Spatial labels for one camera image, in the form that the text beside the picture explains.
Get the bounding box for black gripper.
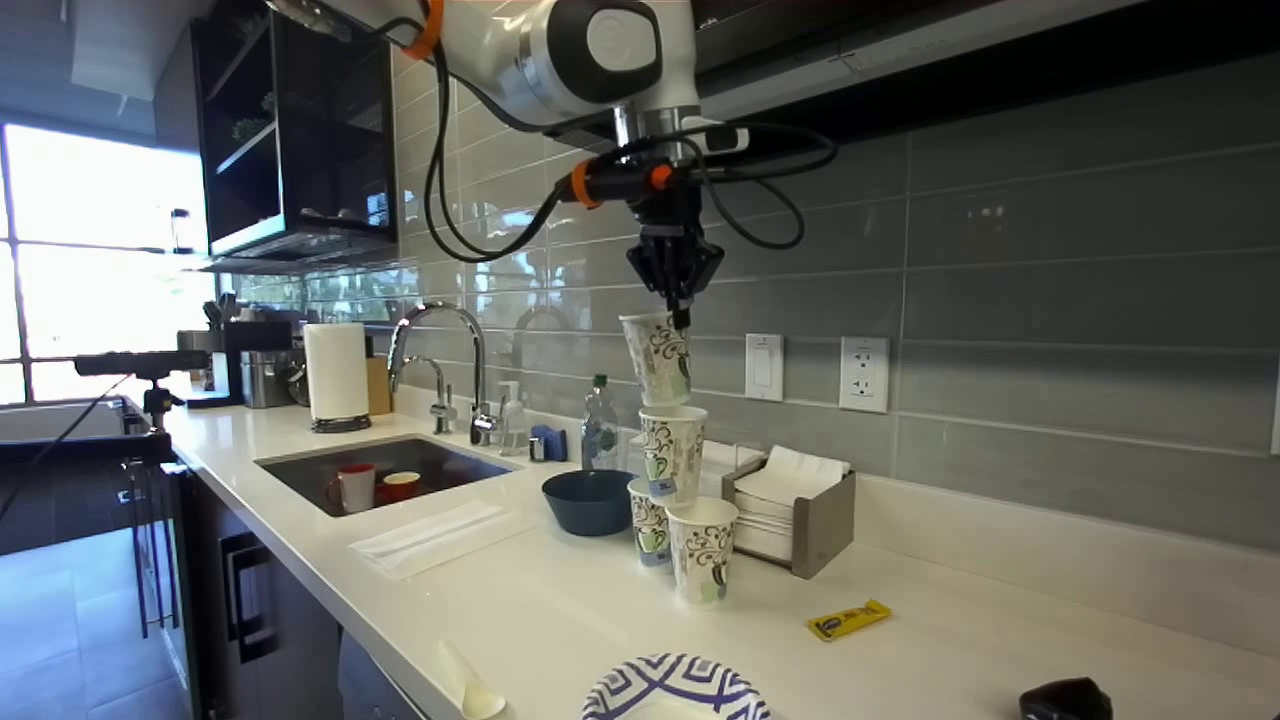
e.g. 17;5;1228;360
626;196;732;336

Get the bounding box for clear plastic bottle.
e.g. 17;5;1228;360
582;370;626;475

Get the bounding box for blue sponge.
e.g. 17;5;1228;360
526;421;578;469

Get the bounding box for white paper napkins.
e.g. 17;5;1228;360
732;439;858;564

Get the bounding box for chrome gooseneck faucet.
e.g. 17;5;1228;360
383;297;499;453

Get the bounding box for dark blue bowl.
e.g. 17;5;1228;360
540;463;641;539

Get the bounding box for small chrome side faucet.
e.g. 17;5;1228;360
421;352;462;439

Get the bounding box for gray napkin holder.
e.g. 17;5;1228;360
715;454;859;580

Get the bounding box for gray under cabinet light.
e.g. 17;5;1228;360
696;0;1138;129

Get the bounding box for small red bowl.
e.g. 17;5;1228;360
377;463;427;509

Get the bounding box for white paper towel roll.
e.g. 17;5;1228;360
300;319;377;435

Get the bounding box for yellow snack packet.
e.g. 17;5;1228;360
803;597;898;644

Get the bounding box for red white cup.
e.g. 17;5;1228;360
331;459;380;521

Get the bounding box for blue white paper plate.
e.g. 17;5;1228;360
578;649;780;720

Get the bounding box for dark sink basin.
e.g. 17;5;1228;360
254;432;519;521

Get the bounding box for dark upper cabinet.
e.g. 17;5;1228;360
665;0;1280;170

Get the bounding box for black silver coffee machine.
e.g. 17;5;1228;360
175;291;310;411

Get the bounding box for dark under counter cabinet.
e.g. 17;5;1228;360
175;463;351;720

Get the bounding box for small black rounded object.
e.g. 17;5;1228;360
1016;675;1115;720

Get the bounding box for black side table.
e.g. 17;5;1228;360
0;395;183;560

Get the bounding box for white light switch plate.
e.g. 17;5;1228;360
741;326;788;404

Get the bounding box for black orange wrist camera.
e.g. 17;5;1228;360
557;154;732;206

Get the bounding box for white wall outlet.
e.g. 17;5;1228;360
836;330;892;416

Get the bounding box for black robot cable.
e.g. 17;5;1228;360
421;10;845;263

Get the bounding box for orange cable strap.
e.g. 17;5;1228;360
402;0;451;62

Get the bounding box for black open wall shelf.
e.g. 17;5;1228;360
188;5;402;271

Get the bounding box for black camera on tripod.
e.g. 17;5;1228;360
74;348;226;435

